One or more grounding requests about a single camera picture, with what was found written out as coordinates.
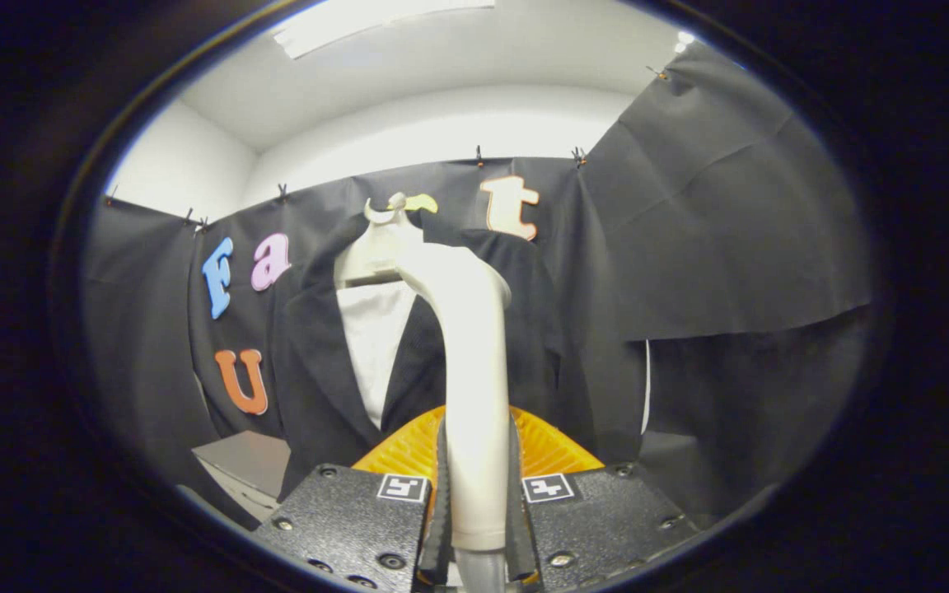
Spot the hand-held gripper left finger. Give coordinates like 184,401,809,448
254,406,454,590

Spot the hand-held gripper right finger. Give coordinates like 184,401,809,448
505,403,700,588

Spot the black blazer jacket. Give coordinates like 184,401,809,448
277,216,599,499

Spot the white garment steamer head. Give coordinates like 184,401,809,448
396,243,513,551

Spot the white clothes hanger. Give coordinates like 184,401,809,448
333,194,426,289

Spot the grey cabinet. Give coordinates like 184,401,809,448
192,431,292,524

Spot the white dress form torso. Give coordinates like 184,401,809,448
336,282,418,432

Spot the black backdrop cloth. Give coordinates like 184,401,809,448
83,41,875,528

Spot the row of small cloth clips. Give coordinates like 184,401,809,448
104,66,666,233

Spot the ceiling light panel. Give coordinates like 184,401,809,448
273,0,496,60

